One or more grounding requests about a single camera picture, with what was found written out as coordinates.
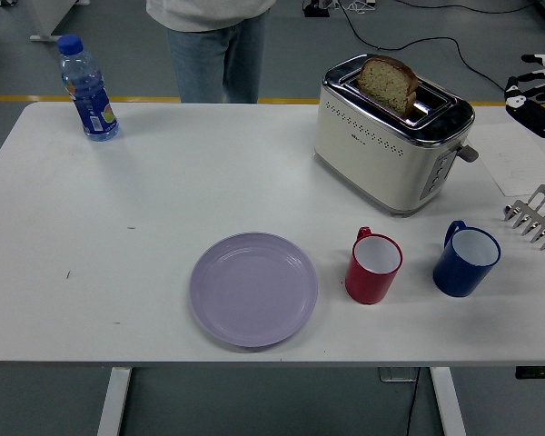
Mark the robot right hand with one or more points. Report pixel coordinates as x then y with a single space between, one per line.
527 109

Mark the bread slice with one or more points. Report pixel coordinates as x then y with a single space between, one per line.
386 84

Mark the lilac round plate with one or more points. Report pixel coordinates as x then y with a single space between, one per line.
253 290

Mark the metal toast rack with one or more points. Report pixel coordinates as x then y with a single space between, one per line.
520 212

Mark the cream and chrome toaster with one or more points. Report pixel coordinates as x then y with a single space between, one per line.
368 154

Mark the blue mug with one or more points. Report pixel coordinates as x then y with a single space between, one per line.
456 274

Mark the black power strip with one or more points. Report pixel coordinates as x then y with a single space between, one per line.
315 12

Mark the red mug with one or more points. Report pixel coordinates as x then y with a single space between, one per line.
365 284

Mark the black table control panel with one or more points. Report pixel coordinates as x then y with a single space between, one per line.
538 371

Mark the white table leg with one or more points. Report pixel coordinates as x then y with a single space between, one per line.
447 399
113 399

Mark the person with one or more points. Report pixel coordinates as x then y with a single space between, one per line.
209 54

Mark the clear bottle with blue cap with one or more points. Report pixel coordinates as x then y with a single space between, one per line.
93 104

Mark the yellow floor tape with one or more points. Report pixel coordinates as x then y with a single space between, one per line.
27 97

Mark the clear under-table bracket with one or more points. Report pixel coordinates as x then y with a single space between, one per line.
397 374

